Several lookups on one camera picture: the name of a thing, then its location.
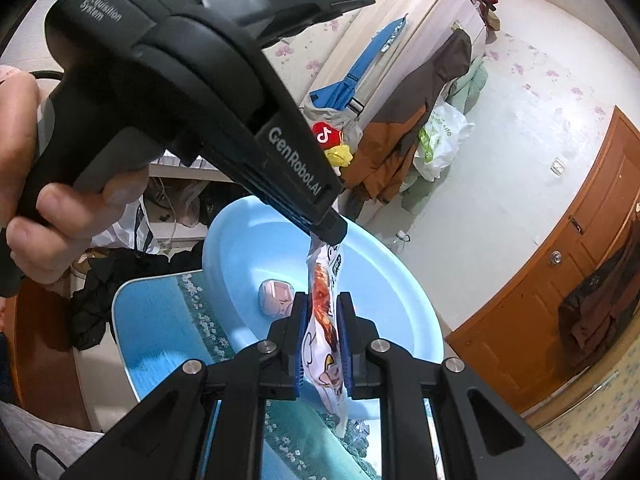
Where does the light blue plastic basin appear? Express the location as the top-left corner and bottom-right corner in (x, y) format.
(201, 196), (445, 421)

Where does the pale green jacket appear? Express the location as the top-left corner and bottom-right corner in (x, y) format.
(400, 55), (488, 211)

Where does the pink earphone case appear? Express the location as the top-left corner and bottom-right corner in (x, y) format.
(257, 280), (296, 318)

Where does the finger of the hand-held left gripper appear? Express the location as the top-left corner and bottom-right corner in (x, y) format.
(235, 167), (349, 247)

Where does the brown wooden furniture edge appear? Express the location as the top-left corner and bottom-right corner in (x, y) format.
(15, 280), (101, 433)

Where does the brown wooden door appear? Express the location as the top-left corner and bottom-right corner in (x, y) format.
(445, 105), (640, 431)

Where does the white plastic sheet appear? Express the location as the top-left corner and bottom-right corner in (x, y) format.
(0, 400), (118, 480)

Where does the brown and orange jacket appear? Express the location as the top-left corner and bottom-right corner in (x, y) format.
(342, 27), (473, 206)

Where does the white green plastic bag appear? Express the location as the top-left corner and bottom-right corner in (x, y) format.
(412, 102), (476, 183)

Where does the red plush charm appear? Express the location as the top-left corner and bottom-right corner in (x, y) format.
(311, 121), (346, 151)

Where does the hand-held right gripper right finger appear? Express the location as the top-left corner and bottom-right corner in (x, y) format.
(336, 291), (581, 480)

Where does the white printed snack packet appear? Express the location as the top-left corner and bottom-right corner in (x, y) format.
(304, 234), (373, 440)

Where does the white wardrobe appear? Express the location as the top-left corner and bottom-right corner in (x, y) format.
(300, 0), (488, 126)

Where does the black cloth pile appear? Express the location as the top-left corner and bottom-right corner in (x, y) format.
(67, 247), (206, 351)

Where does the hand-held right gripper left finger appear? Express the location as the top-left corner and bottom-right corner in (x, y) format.
(62, 291), (310, 480)

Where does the yellow plush charm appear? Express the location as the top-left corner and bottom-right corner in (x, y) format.
(324, 144), (353, 168)

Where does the dark brown hanging jacket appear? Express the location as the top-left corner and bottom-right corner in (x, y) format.
(557, 230), (640, 376)

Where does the person's left hand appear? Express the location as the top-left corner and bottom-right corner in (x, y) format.
(0, 75), (150, 286)

